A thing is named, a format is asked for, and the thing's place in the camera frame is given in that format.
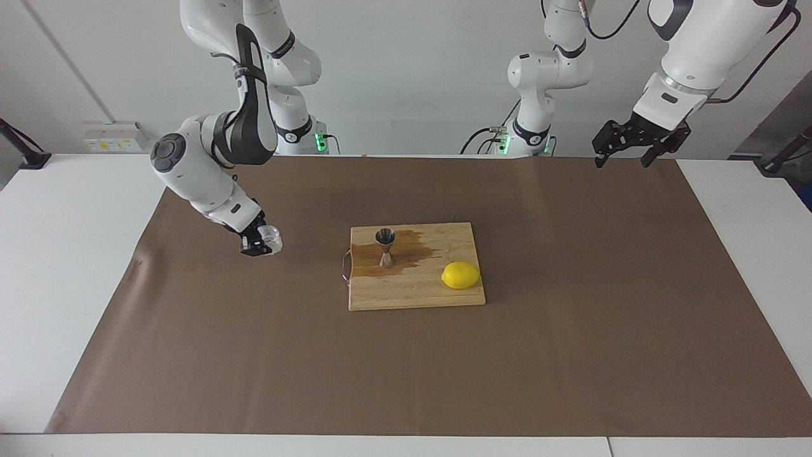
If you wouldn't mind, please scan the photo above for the black clamp stand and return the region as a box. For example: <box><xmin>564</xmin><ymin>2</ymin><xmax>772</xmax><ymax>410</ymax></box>
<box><xmin>755</xmin><ymin>124</ymin><xmax>812</xmax><ymax>177</ymax></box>
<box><xmin>0</xmin><ymin>118</ymin><xmax>53</xmax><ymax>169</ymax></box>

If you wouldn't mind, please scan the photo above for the black base cable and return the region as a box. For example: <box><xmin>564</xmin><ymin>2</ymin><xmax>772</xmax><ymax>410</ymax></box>
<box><xmin>461</xmin><ymin>126</ymin><xmax>508</xmax><ymax>156</ymax></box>

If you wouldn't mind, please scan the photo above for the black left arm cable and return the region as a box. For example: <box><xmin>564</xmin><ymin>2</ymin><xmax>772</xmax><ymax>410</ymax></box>
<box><xmin>574</xmin><ymin>0</ymin><xmax>799</xmax><ymax>105</ymax></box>

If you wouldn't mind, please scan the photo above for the white wall socket strip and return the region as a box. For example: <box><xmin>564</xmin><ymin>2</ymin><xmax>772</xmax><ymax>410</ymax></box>
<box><xmin>82</xmin><ymin>122</ymin><xmax>148</xmax><ymax>153</ymax></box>

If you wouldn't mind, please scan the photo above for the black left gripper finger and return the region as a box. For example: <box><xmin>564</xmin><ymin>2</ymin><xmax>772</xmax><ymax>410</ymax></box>
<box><xmin>591</xmin><ymin>121</ymin><xmax>631</xmax><ymax>169</ymax></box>
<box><xmin>640</xmin><ymin>123</ymin><xmax>693</xmax><ymax>169</ymax></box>

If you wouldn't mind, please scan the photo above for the yellow lemon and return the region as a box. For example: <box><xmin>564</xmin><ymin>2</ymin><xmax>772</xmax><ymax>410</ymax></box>
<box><xmin>442</xmin><ymin>261</ymin><xmax>481</xmax><ymax>290</ymax></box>

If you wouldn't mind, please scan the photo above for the wooden cutting board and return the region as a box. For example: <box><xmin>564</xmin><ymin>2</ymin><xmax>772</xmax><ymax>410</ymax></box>
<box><xmin>341</xmin><ymin>222</ymin><xmax>487</xmax><ymax>312</ymax></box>

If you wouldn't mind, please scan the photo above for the steel double jigger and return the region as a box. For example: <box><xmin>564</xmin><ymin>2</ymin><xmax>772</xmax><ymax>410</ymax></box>
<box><xmin>375</xmin><ymin>228</ymin><xmax>398</xmax><ymax>269</ymax></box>

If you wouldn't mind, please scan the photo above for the brown paper table mat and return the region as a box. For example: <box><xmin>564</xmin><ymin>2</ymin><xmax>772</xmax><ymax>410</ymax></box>
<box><xmin>44</xmin><ymin>154</ymin><xmax>812</xmax><ymax>439</ymax></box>

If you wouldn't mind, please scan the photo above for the dark grey panel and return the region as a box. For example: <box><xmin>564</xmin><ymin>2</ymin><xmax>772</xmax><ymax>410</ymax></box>
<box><xmin>728</xmin><ymin>69</ymin><xmax>812</xmax><ymax>159</ymax></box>

